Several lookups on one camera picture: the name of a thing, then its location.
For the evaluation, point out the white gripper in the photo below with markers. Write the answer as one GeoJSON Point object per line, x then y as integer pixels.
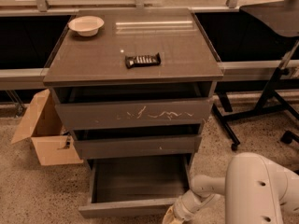
{"type": "Point", "coordinates": [179, 211]}

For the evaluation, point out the grey bottom drawer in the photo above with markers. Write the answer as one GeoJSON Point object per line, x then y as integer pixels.
{"type": "Point", "coordinates": [136, 186]}

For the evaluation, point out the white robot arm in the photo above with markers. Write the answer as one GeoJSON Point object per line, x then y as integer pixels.
{"type": "Point", "coordinates": [256, 191]}

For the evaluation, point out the grey middle drawer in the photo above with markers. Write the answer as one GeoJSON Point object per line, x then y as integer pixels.
{"type": "Point", "coordinates": [138, 141]}

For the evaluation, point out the scratched grey top drawer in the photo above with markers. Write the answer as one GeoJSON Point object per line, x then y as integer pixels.
{"type": "Point", "coordinates": [134, 105]}

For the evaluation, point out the grey drawer cabinet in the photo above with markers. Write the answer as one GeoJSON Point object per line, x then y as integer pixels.
{"type": "Point", "coordinates": [100, 60]}

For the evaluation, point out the black office chair base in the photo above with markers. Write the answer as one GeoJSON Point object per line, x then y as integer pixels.
{"type": "Point", "coordinates": [288, 137]}

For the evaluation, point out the open cardboard box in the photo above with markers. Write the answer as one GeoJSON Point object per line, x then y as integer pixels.
{"type": "Point", "coordinates": [42, 125]}

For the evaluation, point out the black snack bar wrapper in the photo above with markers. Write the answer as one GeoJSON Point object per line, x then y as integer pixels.
{"type": "Point", "coordinates": [142, 61]}

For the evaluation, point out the white bowl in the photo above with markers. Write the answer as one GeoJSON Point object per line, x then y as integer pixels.
{"type": "Point", "coordinates": [86, 26]}

